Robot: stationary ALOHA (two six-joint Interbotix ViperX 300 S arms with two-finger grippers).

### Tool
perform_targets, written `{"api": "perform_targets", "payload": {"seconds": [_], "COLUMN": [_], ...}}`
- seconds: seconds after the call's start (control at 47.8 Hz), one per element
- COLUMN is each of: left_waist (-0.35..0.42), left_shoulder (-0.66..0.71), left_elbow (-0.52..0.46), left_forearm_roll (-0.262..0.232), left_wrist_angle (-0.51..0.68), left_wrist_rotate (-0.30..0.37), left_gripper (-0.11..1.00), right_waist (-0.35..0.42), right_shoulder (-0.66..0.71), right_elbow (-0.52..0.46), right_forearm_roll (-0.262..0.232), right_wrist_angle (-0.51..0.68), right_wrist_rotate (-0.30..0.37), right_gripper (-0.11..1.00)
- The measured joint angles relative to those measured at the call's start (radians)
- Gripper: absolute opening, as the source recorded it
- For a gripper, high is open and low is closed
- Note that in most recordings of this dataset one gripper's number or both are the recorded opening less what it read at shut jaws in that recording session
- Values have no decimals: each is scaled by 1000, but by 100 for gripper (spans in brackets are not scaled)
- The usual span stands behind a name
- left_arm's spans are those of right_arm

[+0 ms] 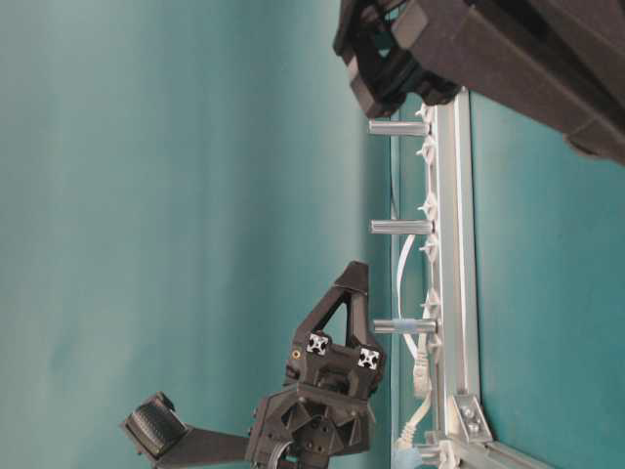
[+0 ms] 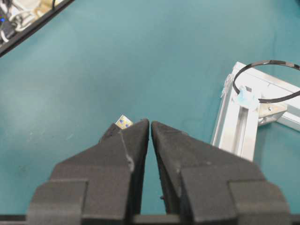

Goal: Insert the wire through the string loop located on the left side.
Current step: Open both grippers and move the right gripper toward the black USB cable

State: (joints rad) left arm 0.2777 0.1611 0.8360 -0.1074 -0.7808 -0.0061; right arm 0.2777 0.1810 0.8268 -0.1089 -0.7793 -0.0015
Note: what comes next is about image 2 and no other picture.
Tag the aluminium extrusion frame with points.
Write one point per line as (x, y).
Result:
(236, 127)

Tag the black zip tie loop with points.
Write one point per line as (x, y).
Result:
(267, 78)

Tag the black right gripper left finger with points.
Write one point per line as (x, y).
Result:
(99, 186)

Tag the blue zip tie mount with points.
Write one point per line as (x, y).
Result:
(247, 98)

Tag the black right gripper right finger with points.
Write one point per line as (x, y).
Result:
(205, 185)

